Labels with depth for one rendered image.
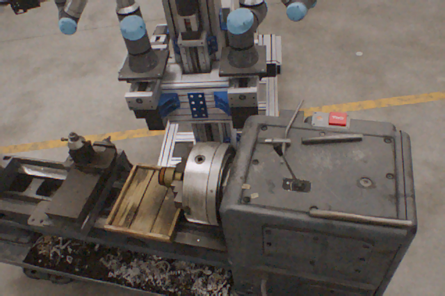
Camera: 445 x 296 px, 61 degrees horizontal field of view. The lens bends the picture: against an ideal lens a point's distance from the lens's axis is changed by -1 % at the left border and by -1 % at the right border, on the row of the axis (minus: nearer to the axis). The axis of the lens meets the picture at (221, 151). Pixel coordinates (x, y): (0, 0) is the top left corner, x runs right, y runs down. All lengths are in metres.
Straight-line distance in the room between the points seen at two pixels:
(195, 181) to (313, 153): 0.41
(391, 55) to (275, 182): 2.94
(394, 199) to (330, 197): 0.19
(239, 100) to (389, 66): 2.30
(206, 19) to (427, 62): 2.54
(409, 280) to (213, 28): 1.80
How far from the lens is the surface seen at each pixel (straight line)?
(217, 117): 2.07
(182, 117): 2.10
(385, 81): 3.71
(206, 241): 1.60
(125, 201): 1.78
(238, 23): 1.75
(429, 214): 2.85
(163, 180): 1.52
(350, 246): 1.29
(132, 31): 1.85
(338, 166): 1.31
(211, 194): 1.33
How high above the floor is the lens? 2.26
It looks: 48 degrees down
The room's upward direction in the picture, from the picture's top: 9 degrees counter-clockwise
